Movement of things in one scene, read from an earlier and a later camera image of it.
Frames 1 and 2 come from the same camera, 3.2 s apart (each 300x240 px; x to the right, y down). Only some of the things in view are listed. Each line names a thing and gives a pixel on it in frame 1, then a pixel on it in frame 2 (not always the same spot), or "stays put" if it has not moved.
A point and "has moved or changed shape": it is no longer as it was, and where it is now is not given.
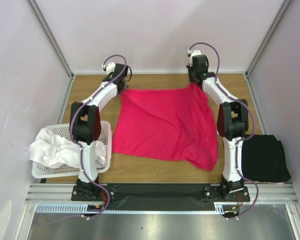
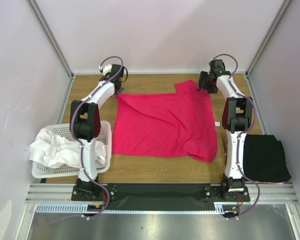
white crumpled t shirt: x=55 y=150 stays put
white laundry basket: x=40 y=170 stays put
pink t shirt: x=173 y=124 has moved or changed shape
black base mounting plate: x=161 y=197 stays put
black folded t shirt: x=263 y=159 stays put
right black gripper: x=193 y=76 -> x=204 y=81
